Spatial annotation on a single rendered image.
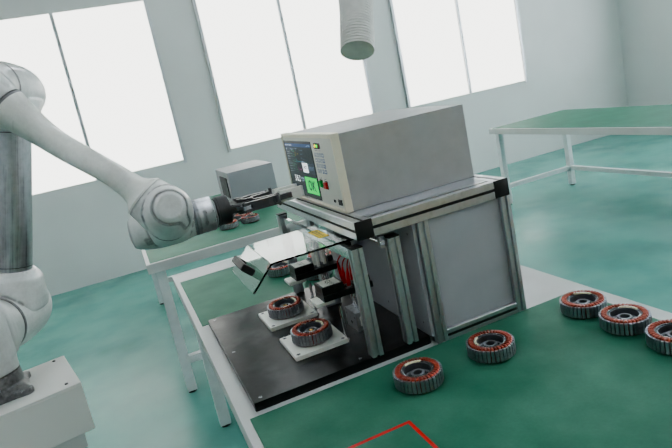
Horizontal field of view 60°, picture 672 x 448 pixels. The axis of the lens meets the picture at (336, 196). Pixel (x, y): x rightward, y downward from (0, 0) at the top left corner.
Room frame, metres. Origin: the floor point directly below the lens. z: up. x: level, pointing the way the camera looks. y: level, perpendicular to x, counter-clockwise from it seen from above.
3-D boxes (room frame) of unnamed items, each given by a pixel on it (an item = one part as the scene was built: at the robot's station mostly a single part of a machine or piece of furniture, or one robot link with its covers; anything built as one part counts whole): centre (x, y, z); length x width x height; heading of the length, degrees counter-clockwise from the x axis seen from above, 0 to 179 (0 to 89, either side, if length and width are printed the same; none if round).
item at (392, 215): (1.71, -0.12, 1.09); 0.68 x 0.44 x 0.05; 20
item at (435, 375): (1.21, -0.10, 0.77); 0.11 x 0.11 x 0.04
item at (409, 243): (1.69, -0.06, 0.92); 0.66 x 0.01 x 0.30; 20
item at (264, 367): (1.61, 0.17, 0.76); 0.64 x 0.47 x 0.02; 20
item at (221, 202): (1.48, 0.27, 1.18); 0.09 x 0.08 x 0.07; 110
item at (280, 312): (1.72, 0.22, 0.80); 0.11 x 0.11 x 0.04
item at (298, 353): (1.49, 0.14, 0.78); 0.15 x 0.15 x 0.01; 20
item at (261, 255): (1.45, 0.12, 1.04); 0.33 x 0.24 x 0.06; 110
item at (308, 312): (1.72, 0.22, 0.78); 0.15 x 0.15 x 0.01; 20
